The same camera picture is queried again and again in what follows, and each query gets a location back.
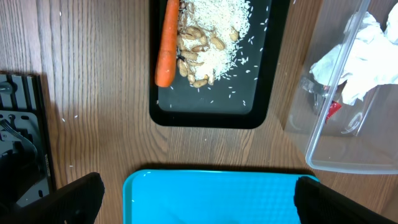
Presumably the white napkin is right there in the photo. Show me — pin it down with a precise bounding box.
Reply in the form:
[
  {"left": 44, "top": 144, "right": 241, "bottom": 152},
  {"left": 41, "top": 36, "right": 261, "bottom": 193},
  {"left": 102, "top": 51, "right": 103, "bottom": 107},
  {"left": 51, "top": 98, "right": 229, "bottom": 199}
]
[{"left": 338, "top": 6, "right": 397, "bottom": 106}]

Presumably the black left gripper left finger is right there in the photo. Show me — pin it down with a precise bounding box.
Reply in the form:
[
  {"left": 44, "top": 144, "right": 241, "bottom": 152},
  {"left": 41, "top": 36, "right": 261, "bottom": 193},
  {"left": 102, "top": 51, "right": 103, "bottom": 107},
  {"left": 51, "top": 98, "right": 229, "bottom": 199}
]
[{"left": 1, "top": 172, "right": 105, "bottom": 224}]

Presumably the clear plastic bin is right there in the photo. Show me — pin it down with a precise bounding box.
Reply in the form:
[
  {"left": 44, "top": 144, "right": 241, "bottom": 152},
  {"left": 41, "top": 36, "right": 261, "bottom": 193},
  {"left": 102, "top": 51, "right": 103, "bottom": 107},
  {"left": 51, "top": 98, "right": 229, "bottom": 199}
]
[{"left": 285, "top": 1, "right": 397, "bottom": 174}]

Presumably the black waste tray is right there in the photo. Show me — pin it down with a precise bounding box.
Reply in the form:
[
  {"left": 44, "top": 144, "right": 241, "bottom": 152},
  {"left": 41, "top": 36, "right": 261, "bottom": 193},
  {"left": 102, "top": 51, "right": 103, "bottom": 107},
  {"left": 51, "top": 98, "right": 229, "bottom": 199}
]
[{"left": 149, "top": 0, "right": 290, "bottom": 129}]

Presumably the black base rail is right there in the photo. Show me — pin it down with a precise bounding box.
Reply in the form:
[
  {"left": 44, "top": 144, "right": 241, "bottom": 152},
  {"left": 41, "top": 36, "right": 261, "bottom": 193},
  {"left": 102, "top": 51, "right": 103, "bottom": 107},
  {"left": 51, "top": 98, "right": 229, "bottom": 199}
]
[{"left": 1, "top": 72, "right": 56, "bottom": 216}]

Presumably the rice and peanut pile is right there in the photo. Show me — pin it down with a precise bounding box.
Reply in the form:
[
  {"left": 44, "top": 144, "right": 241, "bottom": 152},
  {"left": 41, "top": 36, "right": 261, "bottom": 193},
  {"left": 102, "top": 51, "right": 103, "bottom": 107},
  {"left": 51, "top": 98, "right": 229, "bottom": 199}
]
[{"left": 177, "top": 0, "right": 251, "bottom": 88}]

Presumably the teal serving tray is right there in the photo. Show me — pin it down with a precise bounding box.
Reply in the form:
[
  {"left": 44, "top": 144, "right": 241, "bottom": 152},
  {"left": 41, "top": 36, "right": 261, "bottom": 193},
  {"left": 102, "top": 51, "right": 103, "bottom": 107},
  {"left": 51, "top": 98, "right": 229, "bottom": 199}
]
[{"left": 123, "top": 169, "right": 301, "bottom": 224}]

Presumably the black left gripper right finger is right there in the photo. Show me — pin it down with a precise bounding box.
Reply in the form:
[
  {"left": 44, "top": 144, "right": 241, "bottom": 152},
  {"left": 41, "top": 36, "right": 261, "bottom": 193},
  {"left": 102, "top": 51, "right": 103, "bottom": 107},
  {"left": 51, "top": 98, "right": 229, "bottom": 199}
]
[{"left": 294, "top": 177, "right": 397, "bottom": 224}]

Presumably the orange carrot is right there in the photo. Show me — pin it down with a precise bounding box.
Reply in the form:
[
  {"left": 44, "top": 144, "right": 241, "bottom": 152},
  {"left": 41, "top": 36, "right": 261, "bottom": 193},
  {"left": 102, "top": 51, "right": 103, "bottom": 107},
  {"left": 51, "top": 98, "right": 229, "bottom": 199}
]
[{"left": 155, "top": 0, "right": 180, "bottom": 88}]

